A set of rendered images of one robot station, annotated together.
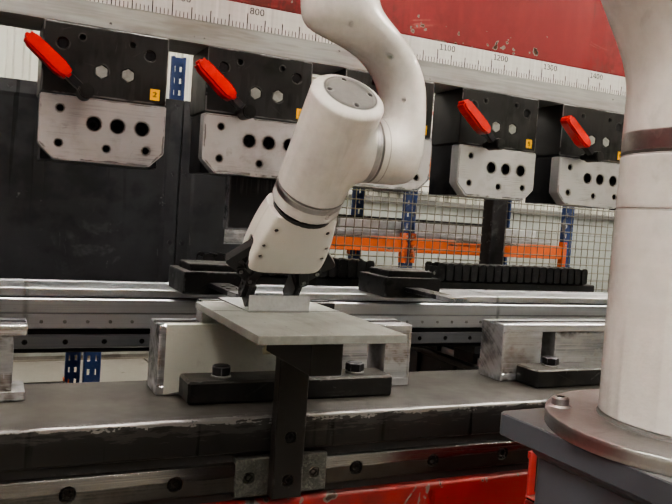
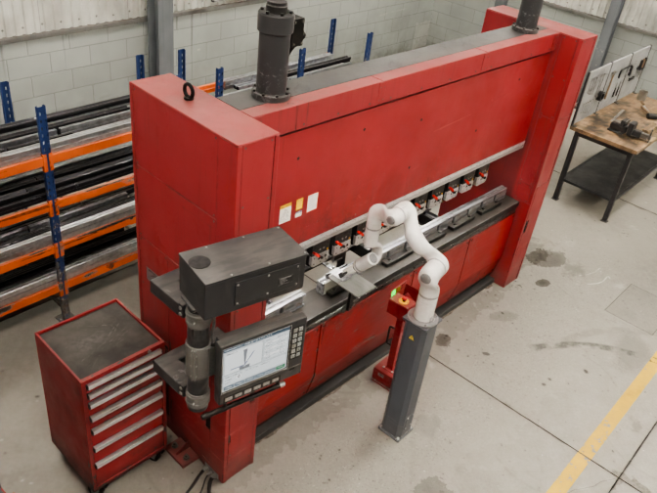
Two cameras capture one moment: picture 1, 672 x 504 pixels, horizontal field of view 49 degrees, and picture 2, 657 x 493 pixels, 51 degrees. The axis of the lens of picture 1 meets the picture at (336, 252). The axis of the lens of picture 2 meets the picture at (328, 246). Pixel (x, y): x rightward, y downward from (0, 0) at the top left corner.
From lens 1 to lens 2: 378 cm
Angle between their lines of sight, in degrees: 38
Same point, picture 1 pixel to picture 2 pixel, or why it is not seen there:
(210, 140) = (334, 250)
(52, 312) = not seen: hidden behind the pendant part
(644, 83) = (422, 291)
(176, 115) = not seen: hidden behind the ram
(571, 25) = (401, 189)
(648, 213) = (421, 302)
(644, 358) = (419, 315)
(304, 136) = (365, 265)
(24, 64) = not seen: outside the picture
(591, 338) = (397, 247)
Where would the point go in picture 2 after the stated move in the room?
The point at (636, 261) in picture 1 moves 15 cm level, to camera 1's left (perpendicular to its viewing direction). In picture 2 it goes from (419, 306) to (397, 309)
